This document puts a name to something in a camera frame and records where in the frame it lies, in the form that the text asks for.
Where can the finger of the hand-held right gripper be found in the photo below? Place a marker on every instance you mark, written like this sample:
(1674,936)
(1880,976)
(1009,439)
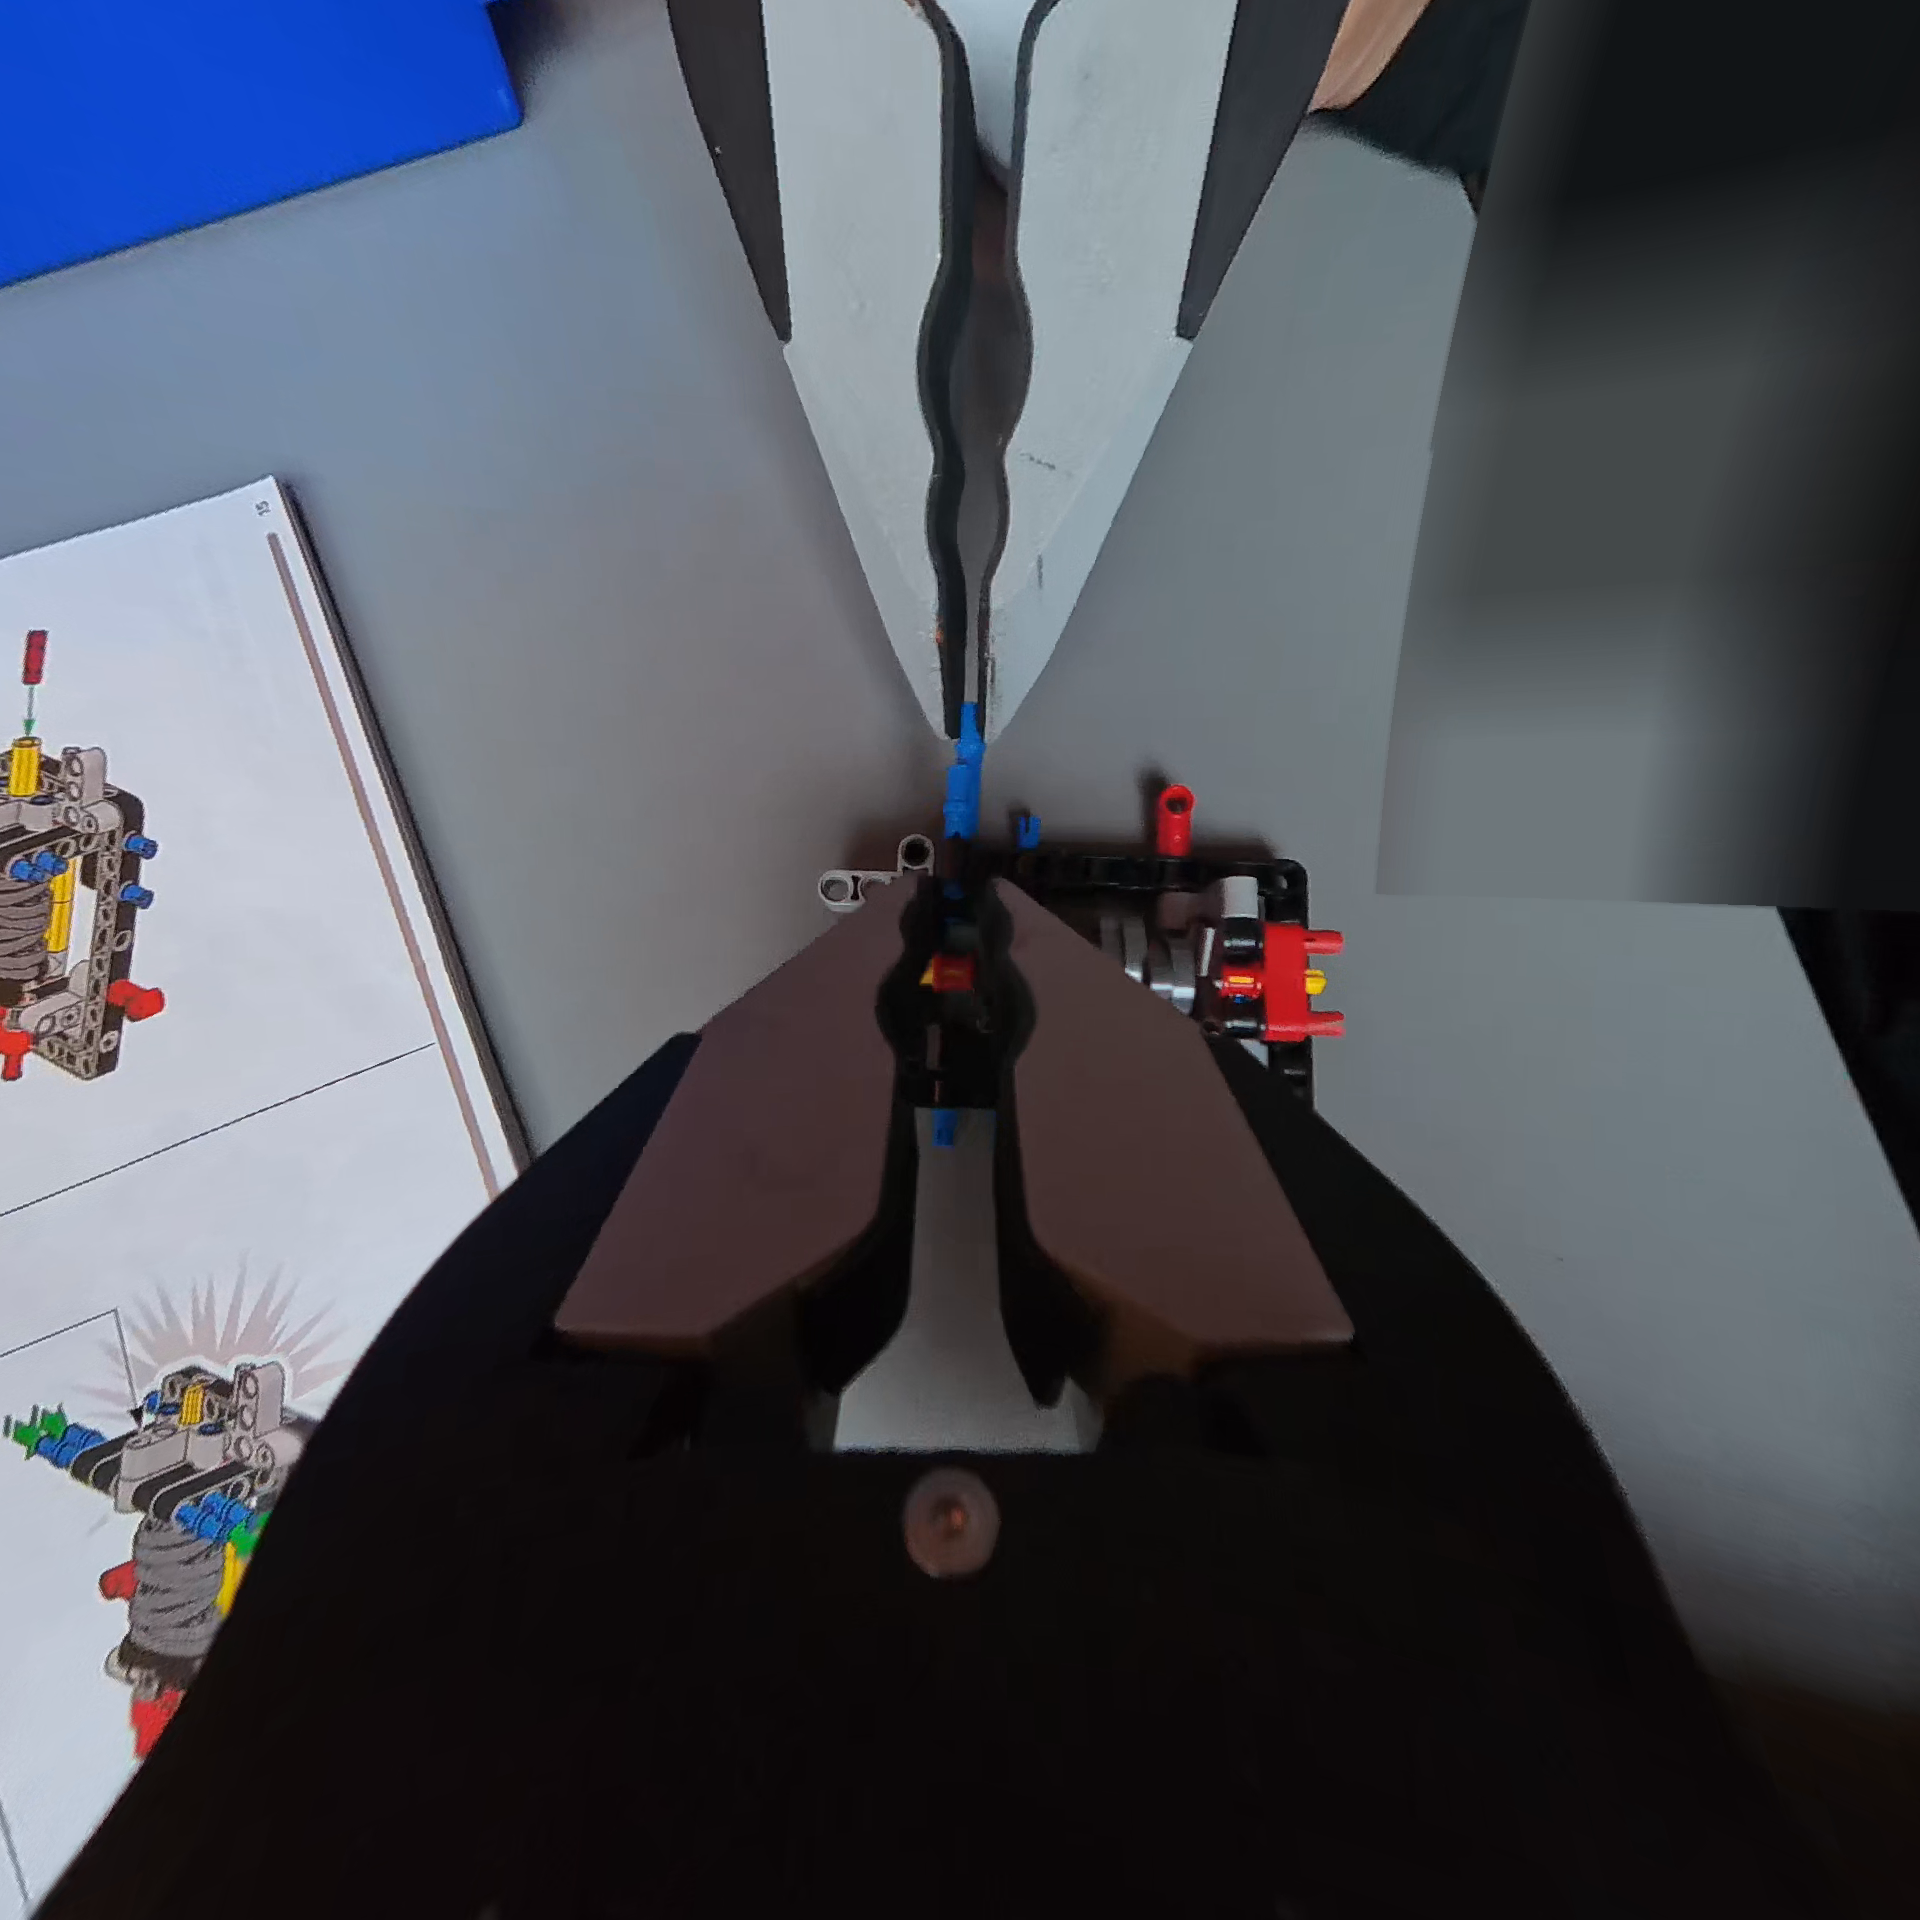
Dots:
(856,223)
(1123,223)

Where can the blue plastic tray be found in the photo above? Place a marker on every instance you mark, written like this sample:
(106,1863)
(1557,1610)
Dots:
(223,105)

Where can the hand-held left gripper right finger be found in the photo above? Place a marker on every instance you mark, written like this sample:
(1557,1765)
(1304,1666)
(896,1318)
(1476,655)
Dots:
(1170,1183)

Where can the blue lego pin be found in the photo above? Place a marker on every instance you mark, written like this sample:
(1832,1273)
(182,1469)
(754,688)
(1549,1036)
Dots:
(960,786)

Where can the person's right hand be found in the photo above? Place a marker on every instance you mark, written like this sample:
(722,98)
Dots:
(1410,30)

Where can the lego instruction booklet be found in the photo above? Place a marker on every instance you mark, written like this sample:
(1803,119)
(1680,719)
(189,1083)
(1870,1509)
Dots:
(223,1142)

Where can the black lego frame assembly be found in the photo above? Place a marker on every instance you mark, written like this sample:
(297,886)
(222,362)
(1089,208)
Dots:
(1284,983)

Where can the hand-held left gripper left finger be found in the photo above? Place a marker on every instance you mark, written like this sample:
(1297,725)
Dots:
(750,1170)

